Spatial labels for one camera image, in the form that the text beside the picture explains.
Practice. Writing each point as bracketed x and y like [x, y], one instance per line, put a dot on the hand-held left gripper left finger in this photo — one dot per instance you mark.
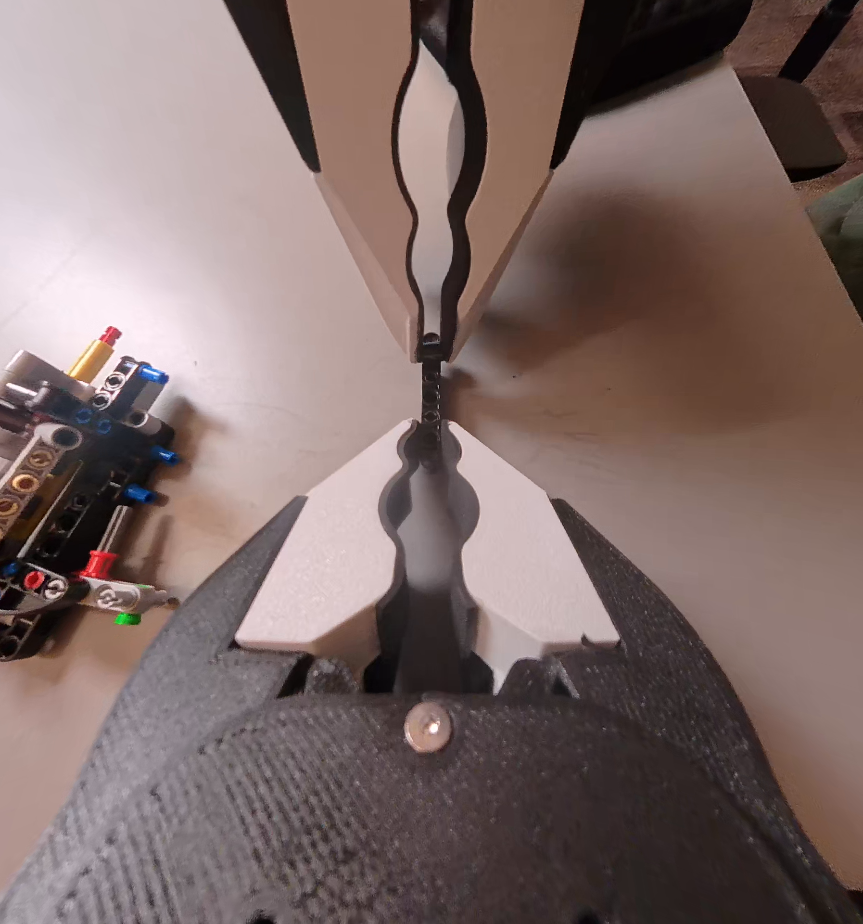
[316, 563]

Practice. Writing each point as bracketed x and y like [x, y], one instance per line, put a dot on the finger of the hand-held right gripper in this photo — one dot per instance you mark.
[525, 94]
[352, 108]

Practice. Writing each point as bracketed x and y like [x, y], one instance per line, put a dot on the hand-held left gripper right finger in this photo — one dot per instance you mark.
[540, 570]

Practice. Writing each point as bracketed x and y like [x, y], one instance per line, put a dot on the black lego beam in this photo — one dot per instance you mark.
[431, 397]

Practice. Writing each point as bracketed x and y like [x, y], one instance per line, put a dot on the lego engine assembly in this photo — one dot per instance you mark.
[56, 491]

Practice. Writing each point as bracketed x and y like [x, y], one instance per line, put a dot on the black padded chair seat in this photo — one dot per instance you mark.
[662, 43]

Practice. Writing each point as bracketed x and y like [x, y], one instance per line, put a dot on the dark grey chair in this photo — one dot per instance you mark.
[792, 123]

